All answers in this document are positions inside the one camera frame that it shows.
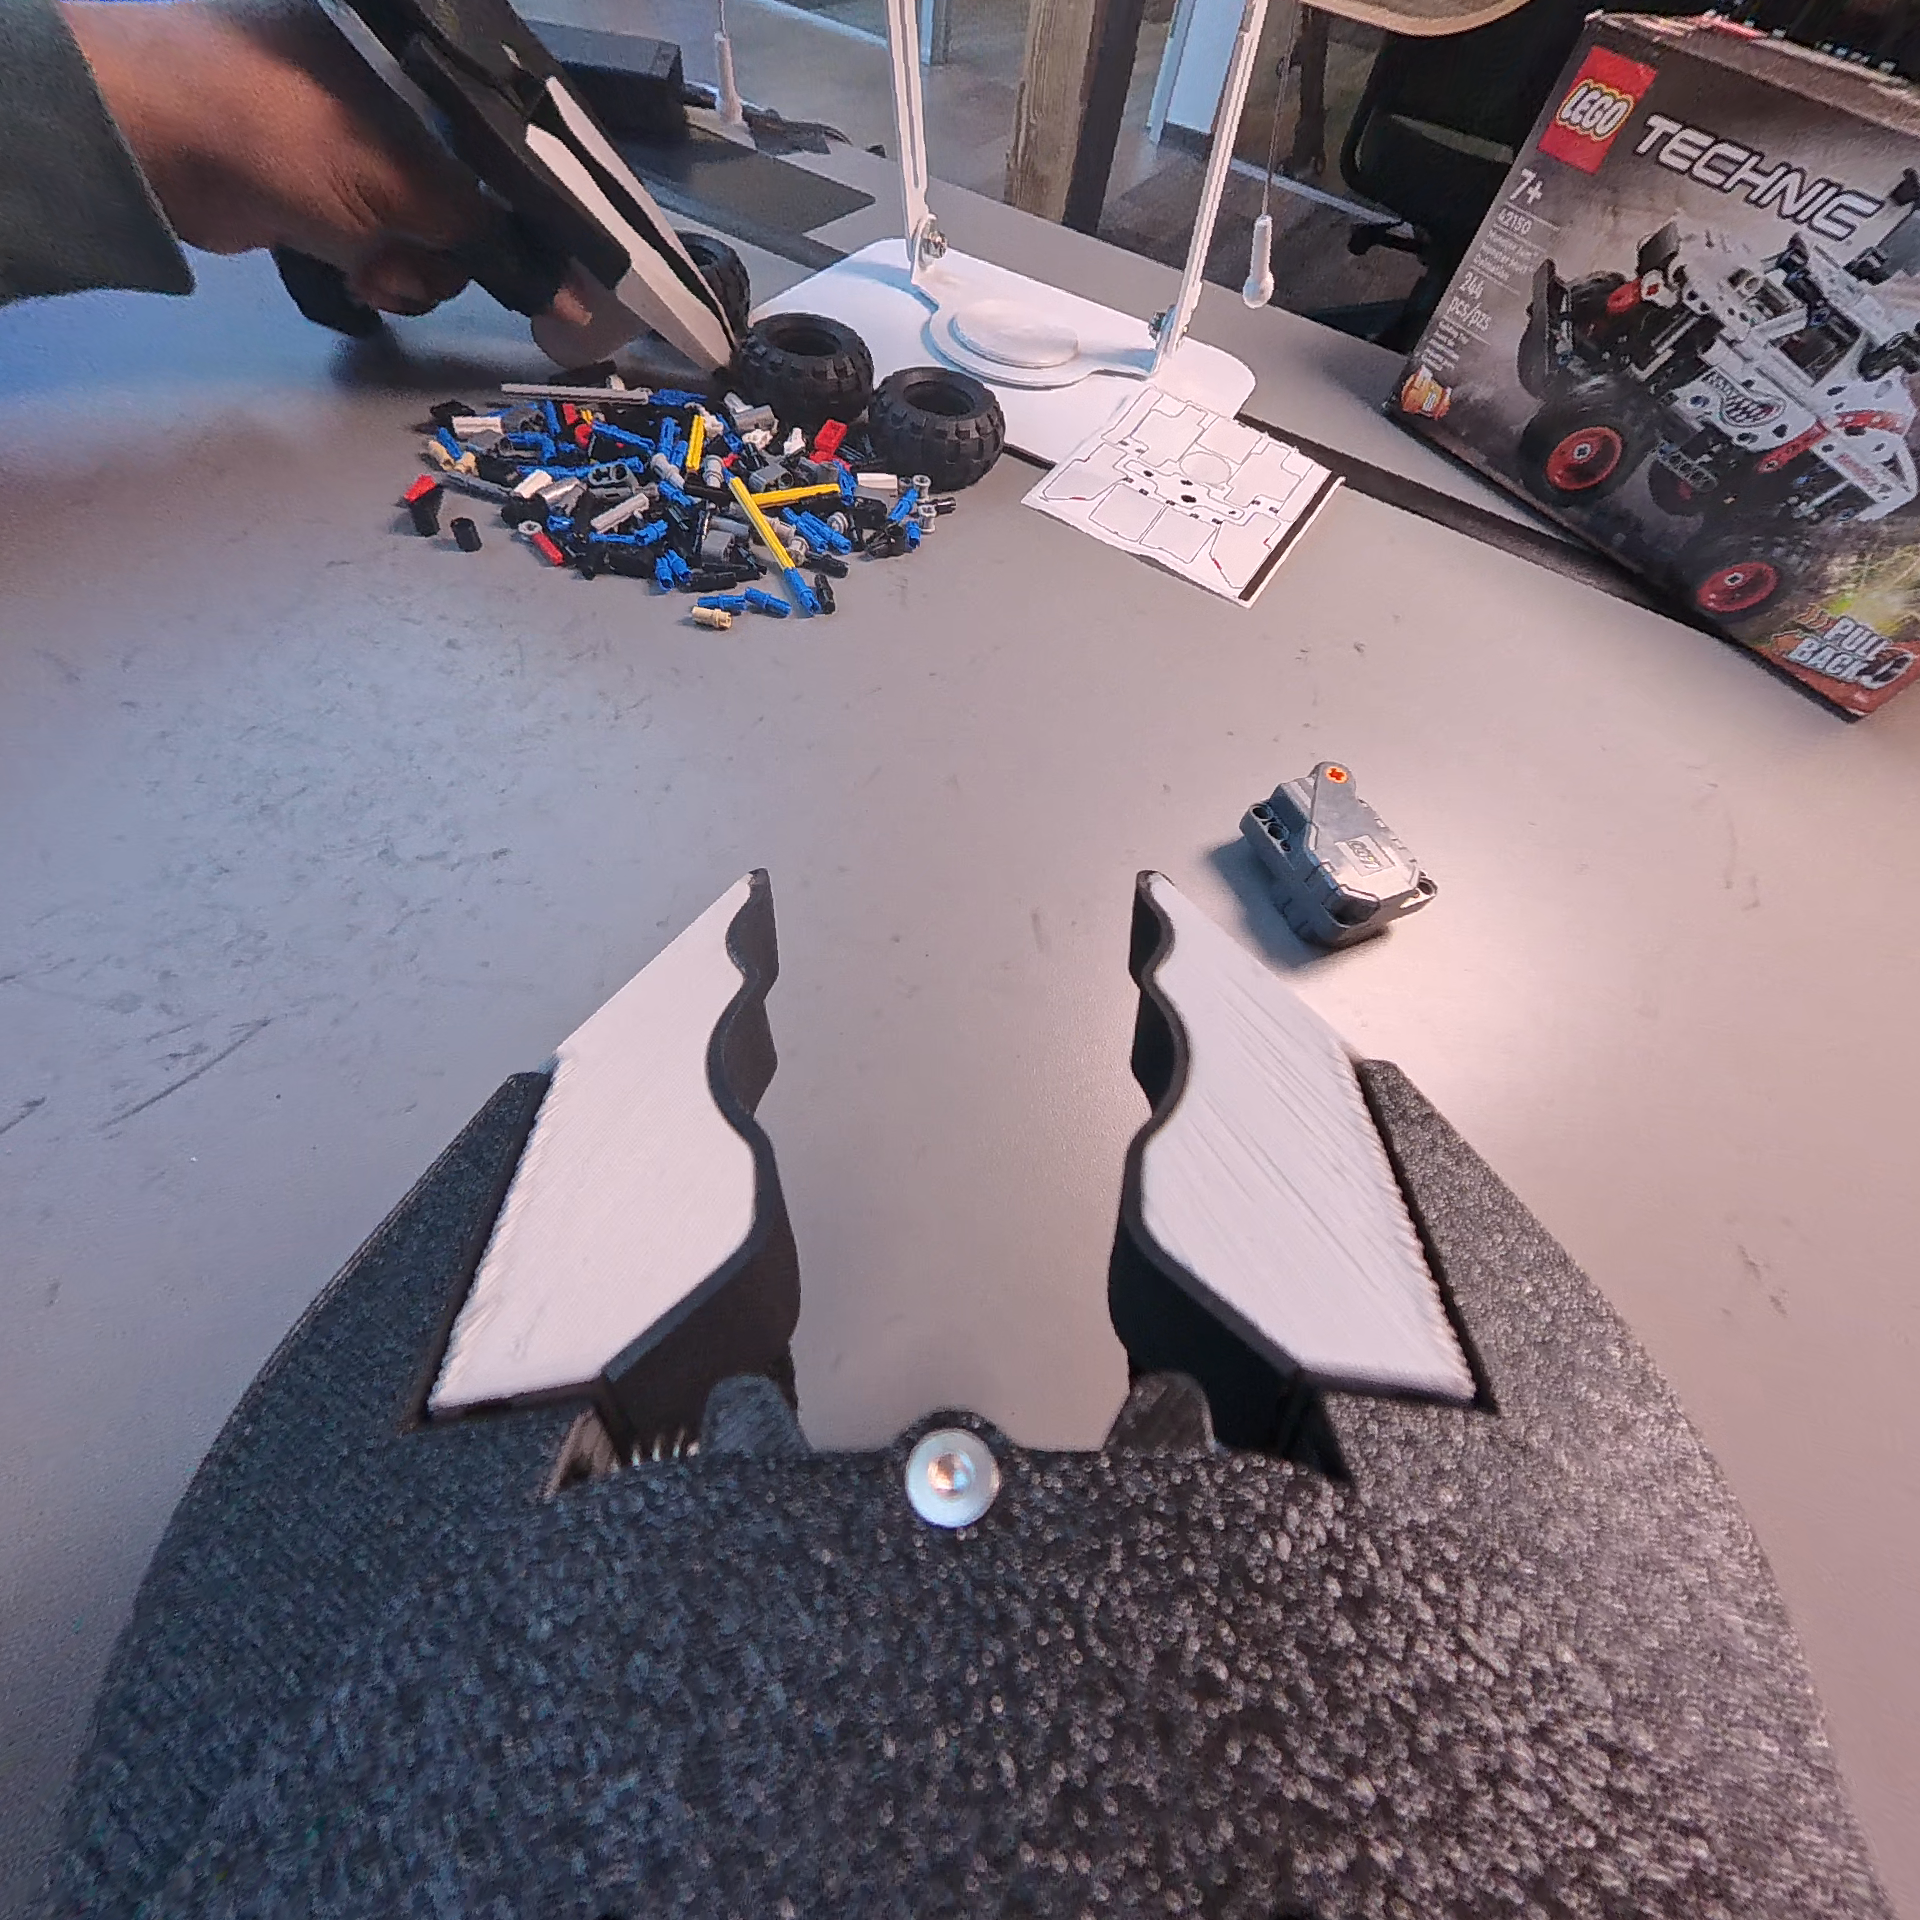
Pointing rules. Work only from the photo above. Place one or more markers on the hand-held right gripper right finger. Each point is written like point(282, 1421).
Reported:
point(1290, 1199)

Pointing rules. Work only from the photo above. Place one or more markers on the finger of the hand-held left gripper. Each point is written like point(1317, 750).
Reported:
point(603, 209)

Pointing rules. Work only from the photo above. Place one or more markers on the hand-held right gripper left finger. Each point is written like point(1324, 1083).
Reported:
point(614, 1199)

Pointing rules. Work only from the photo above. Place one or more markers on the pile of small building bricks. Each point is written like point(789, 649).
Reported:
point(660, 497)

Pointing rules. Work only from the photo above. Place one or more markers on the grey motor block assembly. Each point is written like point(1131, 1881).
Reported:
point(1338, 849)

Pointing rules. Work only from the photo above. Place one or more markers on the grey desk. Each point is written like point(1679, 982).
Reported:
point(302, 810)

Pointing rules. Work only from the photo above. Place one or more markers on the person's left hand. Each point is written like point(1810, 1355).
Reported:
point(302, 151)

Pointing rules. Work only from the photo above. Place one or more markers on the black toy tyre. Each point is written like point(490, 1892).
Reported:
point(936, 426)
point(801, 367)
point(721, 276)

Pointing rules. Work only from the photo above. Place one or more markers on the black power adapter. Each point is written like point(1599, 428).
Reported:
point(614, 61)

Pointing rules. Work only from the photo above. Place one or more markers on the white book stand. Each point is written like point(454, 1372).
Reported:
point(1019, 316)

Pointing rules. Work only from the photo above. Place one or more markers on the clear sticker sheet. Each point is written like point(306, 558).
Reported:
point(1181, 489)

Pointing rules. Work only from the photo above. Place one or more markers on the toy truck box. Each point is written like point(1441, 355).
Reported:
point(1712, 330)

